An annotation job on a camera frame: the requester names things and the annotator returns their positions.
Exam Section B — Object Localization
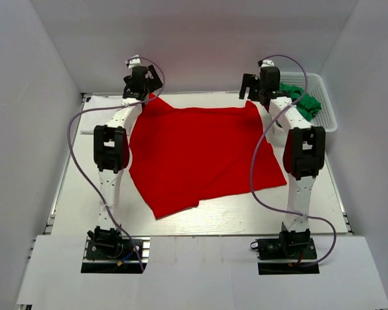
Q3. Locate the red t shirt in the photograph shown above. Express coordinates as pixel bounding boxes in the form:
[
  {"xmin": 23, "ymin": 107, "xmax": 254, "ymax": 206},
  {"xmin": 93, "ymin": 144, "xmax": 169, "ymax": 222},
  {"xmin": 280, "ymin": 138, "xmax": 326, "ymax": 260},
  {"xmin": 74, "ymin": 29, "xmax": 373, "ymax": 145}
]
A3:
[{"xmin": 129, "ymin": 98, "xmax": 286, "ymax": 219}]

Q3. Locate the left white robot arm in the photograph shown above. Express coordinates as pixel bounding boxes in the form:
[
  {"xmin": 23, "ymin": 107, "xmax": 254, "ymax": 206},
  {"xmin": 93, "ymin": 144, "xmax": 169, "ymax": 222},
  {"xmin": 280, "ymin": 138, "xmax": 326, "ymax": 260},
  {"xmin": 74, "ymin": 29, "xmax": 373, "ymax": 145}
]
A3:
[{"xmin": 93, "ymin": 64, "xmax": 164, "ymax": 233}]

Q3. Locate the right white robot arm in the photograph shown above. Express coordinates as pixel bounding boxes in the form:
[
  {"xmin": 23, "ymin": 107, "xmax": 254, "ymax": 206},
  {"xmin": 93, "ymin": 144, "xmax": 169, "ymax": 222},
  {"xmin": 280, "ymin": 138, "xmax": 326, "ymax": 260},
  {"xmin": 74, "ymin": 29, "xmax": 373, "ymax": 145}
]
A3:
[{"xmin": 239, "ymin": 60, "xmax": 326, "ymax": 258}]

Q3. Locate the white plastic basket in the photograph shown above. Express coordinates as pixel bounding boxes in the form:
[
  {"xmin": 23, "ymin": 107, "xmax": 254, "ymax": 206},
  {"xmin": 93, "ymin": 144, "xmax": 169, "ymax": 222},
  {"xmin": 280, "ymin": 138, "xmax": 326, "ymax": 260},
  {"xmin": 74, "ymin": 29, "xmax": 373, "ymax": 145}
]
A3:
[{"xmin": 280, "ymin": 71, "xmax": 338, "ymax": 133}]

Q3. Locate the green t shirt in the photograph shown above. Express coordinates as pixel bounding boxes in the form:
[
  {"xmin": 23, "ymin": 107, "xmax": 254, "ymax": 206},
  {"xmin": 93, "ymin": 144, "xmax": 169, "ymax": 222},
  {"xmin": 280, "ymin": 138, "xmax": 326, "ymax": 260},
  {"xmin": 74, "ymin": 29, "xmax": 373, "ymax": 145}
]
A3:
[{"xmin": 280, "ymin": 83, "xmax": 322, "ymax": 121}]

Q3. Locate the folded white t shirt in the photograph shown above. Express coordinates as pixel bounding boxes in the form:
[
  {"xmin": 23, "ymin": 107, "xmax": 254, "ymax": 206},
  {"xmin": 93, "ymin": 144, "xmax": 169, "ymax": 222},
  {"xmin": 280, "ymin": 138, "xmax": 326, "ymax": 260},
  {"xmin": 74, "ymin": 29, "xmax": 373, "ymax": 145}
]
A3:
[{"xmin": 79, "ymin": 96, "xmax": 123, "ymax": 134}]

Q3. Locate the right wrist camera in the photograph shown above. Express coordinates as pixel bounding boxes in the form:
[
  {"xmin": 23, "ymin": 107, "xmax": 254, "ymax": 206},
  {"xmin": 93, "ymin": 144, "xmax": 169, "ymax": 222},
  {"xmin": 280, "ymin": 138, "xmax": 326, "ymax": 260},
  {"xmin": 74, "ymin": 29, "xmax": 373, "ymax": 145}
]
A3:
[{"xmin": 258, "ymin": 59, "xmax": 275, "ymax": 68}]

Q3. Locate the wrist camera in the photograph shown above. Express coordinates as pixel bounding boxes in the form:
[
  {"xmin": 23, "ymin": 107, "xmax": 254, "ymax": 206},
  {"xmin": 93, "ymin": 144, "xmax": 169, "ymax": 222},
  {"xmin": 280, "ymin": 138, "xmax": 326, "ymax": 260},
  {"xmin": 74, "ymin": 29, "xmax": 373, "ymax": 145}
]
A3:
[
  {"xmin": 258, "ymin": 59, "xmax": 275, "ymax": 68},
  {"xmin": 125, "ymin": 55, "xmax": 142, "ymax": 69}
]

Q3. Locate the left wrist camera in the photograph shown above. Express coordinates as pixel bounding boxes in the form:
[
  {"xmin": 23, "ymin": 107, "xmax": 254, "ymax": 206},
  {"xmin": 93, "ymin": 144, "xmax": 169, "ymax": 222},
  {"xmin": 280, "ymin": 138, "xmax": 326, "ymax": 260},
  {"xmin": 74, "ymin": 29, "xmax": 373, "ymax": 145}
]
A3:
[{"xmin": 125, "ymin": 55, "xmax": 142, "ymax": 69}]

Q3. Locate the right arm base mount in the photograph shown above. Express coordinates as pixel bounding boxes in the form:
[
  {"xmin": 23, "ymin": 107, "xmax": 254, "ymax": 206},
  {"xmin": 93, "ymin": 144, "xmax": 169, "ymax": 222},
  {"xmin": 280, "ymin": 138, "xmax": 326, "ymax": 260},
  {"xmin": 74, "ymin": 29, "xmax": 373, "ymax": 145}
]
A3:
[{"xmin": 250, "ymin": 238, "xmax": 320, "ymax": 276}]

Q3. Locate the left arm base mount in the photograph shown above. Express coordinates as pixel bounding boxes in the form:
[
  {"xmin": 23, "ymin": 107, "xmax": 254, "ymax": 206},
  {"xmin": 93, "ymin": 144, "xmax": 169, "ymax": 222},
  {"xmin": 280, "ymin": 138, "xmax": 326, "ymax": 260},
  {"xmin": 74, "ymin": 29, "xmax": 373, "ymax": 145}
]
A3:
[{"xmin": 81, "ymin": 237, "xmax": 150, "ymax": 274}]

